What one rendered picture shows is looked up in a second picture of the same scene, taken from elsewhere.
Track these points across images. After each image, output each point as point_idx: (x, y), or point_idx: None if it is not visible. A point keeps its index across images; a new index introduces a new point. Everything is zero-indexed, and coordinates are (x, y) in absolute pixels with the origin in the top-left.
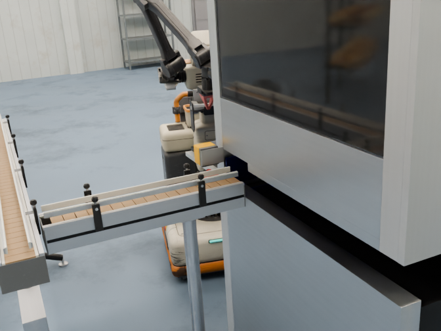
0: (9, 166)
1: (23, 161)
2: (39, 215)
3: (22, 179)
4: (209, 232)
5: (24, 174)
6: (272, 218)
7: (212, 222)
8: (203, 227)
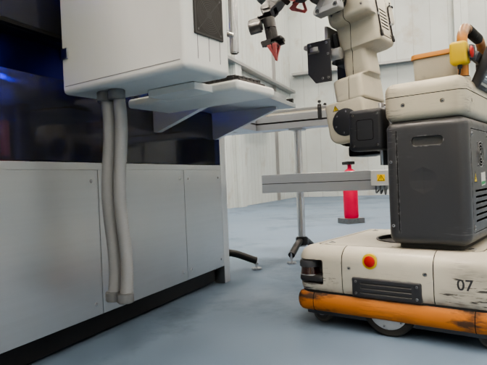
0: None
1: (318, 101)
2: None
3: (312, 111)
4: (356, 233)
5: (317, 109)
6: None
7: (380, 235)
8: (374, 233)
